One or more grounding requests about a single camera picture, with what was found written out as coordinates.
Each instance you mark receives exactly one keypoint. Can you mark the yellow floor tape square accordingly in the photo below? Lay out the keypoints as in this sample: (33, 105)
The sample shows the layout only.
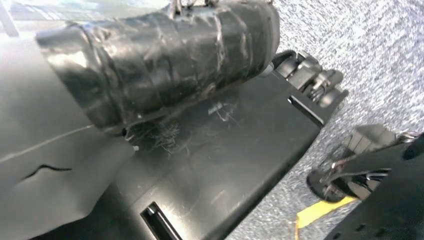
(318, 212)

